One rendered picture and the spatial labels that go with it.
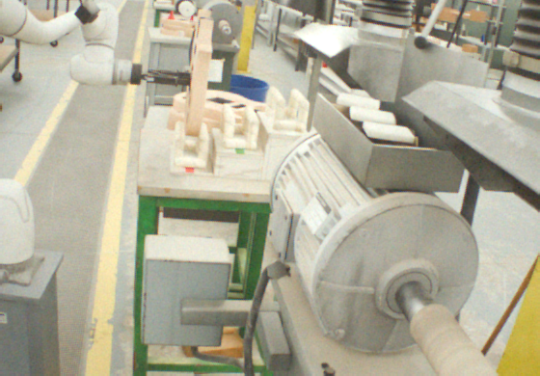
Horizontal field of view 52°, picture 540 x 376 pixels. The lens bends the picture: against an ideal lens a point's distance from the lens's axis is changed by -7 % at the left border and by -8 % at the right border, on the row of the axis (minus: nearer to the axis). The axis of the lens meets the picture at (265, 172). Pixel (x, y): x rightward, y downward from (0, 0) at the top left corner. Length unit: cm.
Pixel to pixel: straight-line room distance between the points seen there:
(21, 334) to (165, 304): 78
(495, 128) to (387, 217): 25
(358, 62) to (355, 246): 41
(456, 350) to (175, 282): 58
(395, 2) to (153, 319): 76
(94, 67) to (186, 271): 106
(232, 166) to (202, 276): 93
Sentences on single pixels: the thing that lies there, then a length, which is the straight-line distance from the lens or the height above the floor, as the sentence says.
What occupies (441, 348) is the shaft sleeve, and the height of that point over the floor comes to 127.
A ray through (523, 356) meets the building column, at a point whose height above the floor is 60.
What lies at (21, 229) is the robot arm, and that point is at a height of 86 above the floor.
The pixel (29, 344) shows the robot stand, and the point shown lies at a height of 52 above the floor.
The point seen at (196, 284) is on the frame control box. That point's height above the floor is 107.
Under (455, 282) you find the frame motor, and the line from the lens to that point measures 88.
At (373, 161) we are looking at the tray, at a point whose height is 142.
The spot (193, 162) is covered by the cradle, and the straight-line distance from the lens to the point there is 200.
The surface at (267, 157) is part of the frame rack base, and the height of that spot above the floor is 102.
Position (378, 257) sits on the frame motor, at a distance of 80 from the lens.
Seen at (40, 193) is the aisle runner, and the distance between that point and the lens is 412.
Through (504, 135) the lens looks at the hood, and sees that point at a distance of 58.
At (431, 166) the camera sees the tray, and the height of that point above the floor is 142.
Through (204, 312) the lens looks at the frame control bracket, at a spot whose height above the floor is 103.
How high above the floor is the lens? 165
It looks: 20 degrees down
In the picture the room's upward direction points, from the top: 8 degrees clockwise
